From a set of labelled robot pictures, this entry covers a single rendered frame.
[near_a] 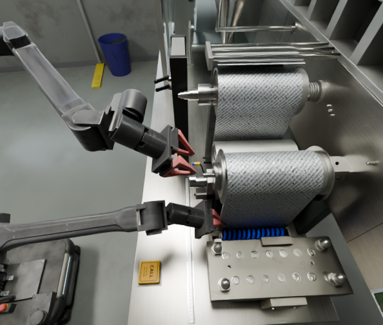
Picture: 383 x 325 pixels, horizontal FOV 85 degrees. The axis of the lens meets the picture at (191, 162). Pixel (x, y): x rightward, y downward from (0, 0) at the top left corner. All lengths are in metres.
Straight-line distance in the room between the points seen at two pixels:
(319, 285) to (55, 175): 2.28
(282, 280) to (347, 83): 0.57
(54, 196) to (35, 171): 0.41
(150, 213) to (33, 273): 1.30
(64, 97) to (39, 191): 1.96
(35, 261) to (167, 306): 1.16
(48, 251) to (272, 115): 1.61
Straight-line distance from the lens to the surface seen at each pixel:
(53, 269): 1.74
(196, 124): 1.23
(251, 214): 0.66
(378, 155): 0.62
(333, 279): 0.78
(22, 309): 1.77
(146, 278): 0.82
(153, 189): 0.97
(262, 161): 0.54
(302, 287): 0.76
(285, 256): 0.76
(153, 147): 0.44
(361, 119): 0.65
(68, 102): 0.50
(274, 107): 0.67
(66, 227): 0.59
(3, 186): 2.70
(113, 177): 2.21
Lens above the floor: 1.72
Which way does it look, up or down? 52 degrees down
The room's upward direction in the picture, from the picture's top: straight up
